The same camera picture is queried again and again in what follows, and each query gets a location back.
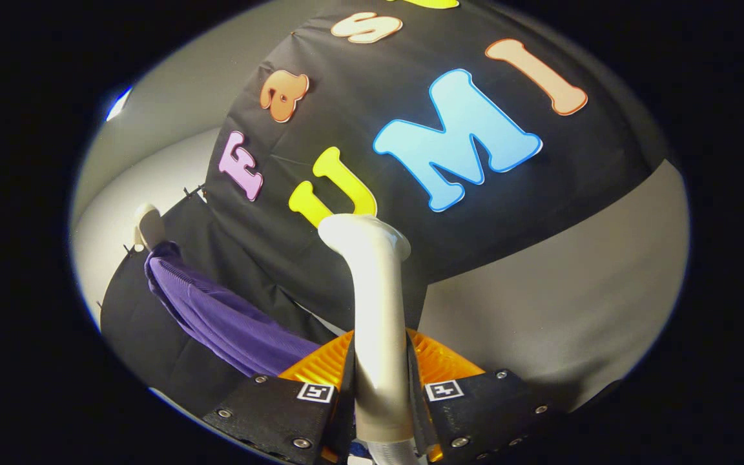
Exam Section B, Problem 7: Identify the white garment steamer head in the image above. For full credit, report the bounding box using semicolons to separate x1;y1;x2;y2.
318;214;415;444

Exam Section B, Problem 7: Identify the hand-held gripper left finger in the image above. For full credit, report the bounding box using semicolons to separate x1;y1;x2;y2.
203;329;357;465

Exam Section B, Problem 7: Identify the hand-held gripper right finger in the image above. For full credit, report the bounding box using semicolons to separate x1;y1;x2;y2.
404;328;566;465

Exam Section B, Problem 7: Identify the purple corduroy jacket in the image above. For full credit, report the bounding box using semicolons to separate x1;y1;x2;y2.
145;242;322;378

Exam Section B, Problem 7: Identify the white plastic clothes hanger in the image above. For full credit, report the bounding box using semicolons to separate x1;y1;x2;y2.
134;203;167;252

